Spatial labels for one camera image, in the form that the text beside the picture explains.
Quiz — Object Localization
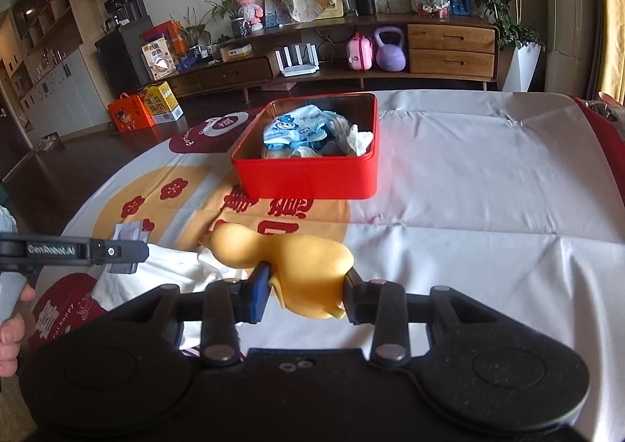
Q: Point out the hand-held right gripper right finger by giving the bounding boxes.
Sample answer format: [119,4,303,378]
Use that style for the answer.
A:
[342,269,494,366]

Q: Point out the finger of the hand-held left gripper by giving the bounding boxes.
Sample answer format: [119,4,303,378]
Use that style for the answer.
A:
[93,222,150,276]

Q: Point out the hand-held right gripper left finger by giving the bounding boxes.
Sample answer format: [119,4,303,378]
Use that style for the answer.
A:
[114,261,272,367]

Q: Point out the yellow soft duck toy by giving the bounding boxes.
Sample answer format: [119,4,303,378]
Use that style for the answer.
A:
[205,221,355,322]

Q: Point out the red tin box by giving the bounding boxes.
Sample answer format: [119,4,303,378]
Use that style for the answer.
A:
[231,93,381,201]

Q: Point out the blue cartoon printed cloth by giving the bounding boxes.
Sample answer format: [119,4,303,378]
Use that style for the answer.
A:
[262,105,329,160]

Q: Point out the person's left hand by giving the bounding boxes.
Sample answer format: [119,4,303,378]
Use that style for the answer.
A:
[0,284,36,377]

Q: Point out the orange carton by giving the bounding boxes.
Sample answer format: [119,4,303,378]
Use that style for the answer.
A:
[107,93,156,134]

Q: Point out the yellow carton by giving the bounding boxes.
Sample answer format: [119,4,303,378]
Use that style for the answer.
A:
[138,82,186,126]

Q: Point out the dark side cabinet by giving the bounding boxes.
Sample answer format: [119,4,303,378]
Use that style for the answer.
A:
[94,23,154,93]

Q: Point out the snack box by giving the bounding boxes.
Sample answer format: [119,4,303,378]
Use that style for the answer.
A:
[141,38,179,82]

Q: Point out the orange gift box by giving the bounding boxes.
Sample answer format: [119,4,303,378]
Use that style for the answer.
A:
[143,21,189,55]

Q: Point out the small potted plant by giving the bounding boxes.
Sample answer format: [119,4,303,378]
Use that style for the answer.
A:
[171,7,212,58]

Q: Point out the small yellow white box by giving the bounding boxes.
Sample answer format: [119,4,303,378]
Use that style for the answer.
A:
[220,44,254,63]

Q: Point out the white router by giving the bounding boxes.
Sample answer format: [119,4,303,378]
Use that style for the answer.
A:
[273,44,321,78]

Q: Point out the black coffee machine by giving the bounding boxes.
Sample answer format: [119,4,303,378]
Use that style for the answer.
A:
[104,0,148,32]

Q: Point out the pink toy case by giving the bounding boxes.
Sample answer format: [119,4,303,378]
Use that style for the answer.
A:
[346,31,376,71]

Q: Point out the purple kettlebell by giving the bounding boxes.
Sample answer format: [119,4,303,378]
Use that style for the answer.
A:
[374,26,407,72]

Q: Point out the orchid in patterned pot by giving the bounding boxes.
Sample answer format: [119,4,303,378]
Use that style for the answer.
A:
[207,0,253,39]

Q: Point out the wooden media cabinet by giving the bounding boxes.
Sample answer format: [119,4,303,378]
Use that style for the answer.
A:
[166,14,500,102]

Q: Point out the pink plush toy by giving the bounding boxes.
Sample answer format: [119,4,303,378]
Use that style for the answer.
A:
[237,0,265,32]

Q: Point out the white planter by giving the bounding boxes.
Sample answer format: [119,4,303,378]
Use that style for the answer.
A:
[502,43,543,93]

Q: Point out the standing air conditioner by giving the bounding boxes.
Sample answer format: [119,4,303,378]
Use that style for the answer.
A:
[539,0,607,99]

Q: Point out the yellow curtain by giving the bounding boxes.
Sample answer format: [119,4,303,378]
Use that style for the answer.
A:
[596,0,625,107]

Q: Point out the wooden wall shelf unit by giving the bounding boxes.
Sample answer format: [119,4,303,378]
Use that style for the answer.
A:
[0,0,111,143]

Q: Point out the pastel picture frame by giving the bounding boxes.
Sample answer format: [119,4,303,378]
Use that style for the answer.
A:
[264,0,290,28]

